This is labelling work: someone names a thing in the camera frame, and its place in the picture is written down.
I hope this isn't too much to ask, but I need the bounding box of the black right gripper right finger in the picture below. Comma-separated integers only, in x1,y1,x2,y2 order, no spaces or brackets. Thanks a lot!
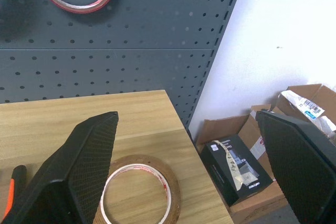
255,110,336,224

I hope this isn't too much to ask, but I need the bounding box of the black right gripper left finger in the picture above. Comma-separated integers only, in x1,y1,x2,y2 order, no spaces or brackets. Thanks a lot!
0,111,119,224

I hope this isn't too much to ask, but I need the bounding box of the grey pegboard panel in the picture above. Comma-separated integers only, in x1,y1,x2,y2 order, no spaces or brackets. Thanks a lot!
0,0,248,130

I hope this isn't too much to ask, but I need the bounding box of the open brown cardboard box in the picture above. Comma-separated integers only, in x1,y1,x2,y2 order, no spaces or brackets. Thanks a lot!
195,104,288,224

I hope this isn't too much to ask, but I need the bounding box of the cardboard box with shipping label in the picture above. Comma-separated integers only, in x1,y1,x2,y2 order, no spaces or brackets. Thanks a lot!
272,83,336,141

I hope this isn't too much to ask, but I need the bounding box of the black product box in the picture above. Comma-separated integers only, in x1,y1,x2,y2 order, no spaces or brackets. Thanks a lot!
200,134,273,208

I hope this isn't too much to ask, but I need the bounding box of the brown packing tape roll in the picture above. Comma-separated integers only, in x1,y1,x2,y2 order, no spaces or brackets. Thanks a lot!
91,154,182,224

